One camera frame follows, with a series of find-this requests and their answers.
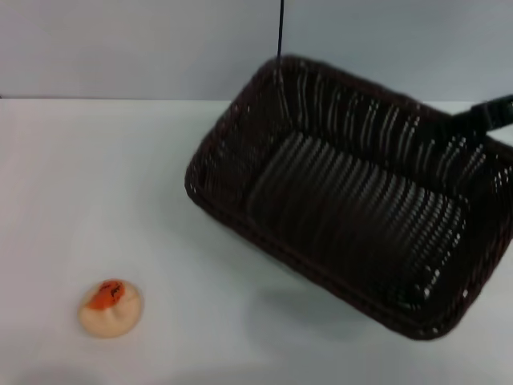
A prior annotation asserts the dark brown woven basket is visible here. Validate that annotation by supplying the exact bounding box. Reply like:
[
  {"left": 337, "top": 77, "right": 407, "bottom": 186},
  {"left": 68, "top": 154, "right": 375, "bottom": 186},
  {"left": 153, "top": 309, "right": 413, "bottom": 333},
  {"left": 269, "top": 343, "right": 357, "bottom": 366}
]
[{"left": 184, "top": 55, "right": 513, "bottom": 342}]

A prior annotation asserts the cream bun with orange top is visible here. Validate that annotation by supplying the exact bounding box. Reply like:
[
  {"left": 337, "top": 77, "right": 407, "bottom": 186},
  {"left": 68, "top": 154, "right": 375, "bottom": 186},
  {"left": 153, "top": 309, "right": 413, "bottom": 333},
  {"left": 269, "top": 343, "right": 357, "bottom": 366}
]
[{"left": 77, "top": 278, "right": 144, "bottom": 340}]

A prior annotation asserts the thin dark vertical cable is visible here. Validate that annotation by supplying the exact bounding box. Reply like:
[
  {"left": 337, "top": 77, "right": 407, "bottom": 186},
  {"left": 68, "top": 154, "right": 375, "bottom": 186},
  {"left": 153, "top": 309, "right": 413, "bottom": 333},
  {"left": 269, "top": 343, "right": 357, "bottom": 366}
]
[{"left": 275, "top": 0, "right": 287, "bottom": 61}]

